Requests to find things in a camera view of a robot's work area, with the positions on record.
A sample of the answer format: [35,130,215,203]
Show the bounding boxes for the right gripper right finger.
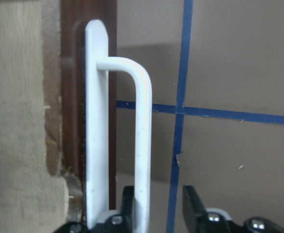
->
[183,185,231,233]

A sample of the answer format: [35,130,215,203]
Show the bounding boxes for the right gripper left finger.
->
[105,186,134,233]

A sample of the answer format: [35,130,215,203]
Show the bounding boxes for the white drawer handle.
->
[84,19,152,233]

